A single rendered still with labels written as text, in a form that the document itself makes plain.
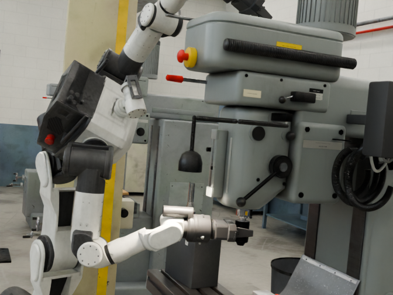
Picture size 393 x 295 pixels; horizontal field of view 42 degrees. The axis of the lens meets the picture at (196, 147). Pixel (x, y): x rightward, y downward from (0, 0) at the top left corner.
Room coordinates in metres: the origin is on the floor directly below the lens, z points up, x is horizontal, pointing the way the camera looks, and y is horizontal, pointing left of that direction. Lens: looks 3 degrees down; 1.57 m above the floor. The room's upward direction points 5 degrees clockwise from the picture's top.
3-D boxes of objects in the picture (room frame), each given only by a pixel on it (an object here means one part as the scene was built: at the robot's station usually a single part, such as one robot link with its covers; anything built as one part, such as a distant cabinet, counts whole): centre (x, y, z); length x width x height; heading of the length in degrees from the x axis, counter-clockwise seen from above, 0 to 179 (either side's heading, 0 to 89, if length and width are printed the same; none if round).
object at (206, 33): (1.66, -0.18, 1.81); 0.47 x 0.26 x 0.16; 114
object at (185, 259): (2.03, -0.02, 1.04); 0.22 x 0.12 x 0.20; 31
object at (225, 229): (1.64, -0.08, 1.23); 0.13 x 0.12 x 0.10; 9
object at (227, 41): (1.54, -0.26, 1.79); 0.45 x 0.04 x 0.04; 114
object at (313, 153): (1.73, -0.35, 1.47); 0.24 x 0.19 x 0.26; 24
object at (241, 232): (1.62, -0.17, 1.23); 0.06 x 0.02 x 0.03; 99
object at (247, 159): (1.66, -0.17, 1.47); 0.21 x 0.19 x 0.32; 24
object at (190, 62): (1.56, 0.04, 1.76); 0.06 x 0.02 x 0.06; 24
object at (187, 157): (1.55, 0.01, 1.45); 0.07 x 0.07 x 0.06
